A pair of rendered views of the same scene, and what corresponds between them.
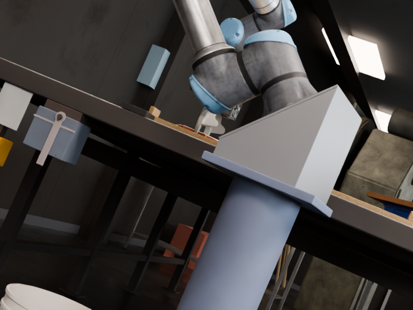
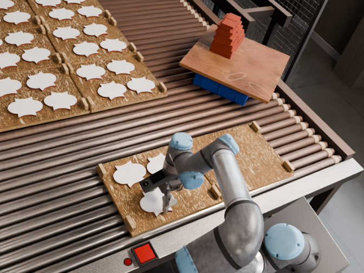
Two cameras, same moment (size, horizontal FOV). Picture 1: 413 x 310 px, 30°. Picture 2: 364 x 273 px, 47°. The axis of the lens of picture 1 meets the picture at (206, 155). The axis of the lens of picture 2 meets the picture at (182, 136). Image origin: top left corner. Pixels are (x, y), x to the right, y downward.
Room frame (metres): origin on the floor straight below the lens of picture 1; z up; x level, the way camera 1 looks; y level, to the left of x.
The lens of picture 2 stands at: (1.77, 0.87, 2.28)
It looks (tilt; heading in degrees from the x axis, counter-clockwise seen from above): 44 degrees down; 302
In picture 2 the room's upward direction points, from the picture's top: 17 degrees clockwise
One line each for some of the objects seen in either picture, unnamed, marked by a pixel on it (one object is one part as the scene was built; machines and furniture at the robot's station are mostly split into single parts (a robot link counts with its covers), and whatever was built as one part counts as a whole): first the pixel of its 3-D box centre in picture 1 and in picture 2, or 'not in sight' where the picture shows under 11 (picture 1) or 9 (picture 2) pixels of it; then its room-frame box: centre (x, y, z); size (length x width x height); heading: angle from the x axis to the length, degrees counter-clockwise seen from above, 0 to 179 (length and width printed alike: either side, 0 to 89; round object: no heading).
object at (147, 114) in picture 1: (138, 111); (144, 253); (2.18, 0.23, 0.92); 0.08 x 0.08 x 0.02; 74
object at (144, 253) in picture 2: not in sight; (144, 254); (2.18, 0.23, 0.92); 0.06 x 0.06 x 0.01; 74
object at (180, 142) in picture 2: not in sight; (179, 149); (2.30, 0.01, 1.24); 0.09 x 0.08 x 0.11; 152
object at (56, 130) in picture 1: (56, 136); not in sight; (2.23, 0.42, 0.77); 0.14 x 0.11 x 0.18; 74
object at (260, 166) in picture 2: (345, 202); (238, 158); (2.25, -0.43, 0.93); 0.41 x 0.35 x 0.02; 72
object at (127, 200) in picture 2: (219, 150); (158, 184); (2.37, -0.03, 0.93); 0.41 x 0.35 x 0.02; 74
